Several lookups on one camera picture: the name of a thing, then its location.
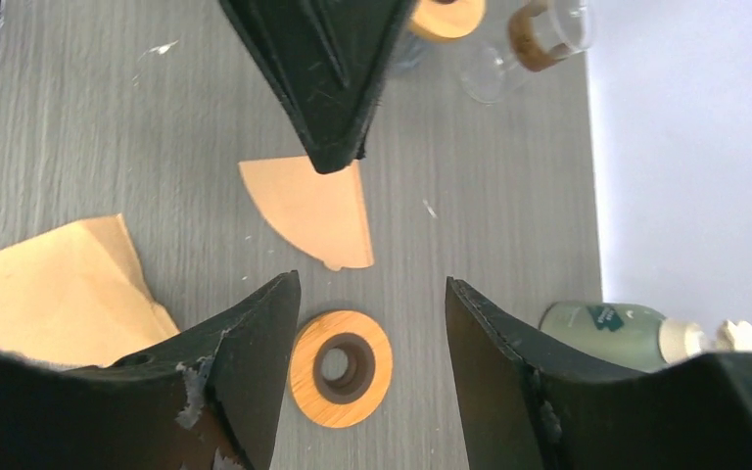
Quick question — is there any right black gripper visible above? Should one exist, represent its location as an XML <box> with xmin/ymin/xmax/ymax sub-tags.
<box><xmin>445</xmin><ymin>278</ymin><xmax>752</xmax><ymax>469</ymax></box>

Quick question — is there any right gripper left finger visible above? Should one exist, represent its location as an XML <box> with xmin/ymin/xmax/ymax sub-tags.
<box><xmin>0</xmin><ymin>271</ymin><xmax>301</xmax><ymax>469</ymax></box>

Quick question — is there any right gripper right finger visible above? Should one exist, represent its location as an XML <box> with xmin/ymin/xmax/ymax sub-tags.
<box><xmin>220</xmin><ymin>0</ymin><xmax>416</xmax><ymax>174</ymax></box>

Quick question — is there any large wooden ring holder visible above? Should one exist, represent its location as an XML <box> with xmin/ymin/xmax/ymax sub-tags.
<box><xmin>409</xmin><ymin>0</ymin><xmax>487</xmax><ymax>42</ymax></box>

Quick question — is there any glass carafe server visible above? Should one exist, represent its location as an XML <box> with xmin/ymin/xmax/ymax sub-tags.
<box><xmin>387</xmin><ymin>29</ymin><xmax>434</xmax><ymax>78</ymax></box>

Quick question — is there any green pump bottle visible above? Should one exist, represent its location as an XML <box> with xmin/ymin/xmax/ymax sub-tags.
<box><xmin>539</xmin><ymin>301</ymin><xmax>752</xmax><ymax>372</ymax></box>

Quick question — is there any small glass with wood band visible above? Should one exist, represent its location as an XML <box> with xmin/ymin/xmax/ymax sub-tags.
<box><xmin>455</xmin><ymin>1</ymin><xmax>595</xmax><ymax>104</ymax></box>

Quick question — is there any small wooden ring holder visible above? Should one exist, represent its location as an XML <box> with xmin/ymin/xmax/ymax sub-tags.
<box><xmin>289</xmin><ymin>309</ymin><xmax>394</xmax><ymax>429</ymax></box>

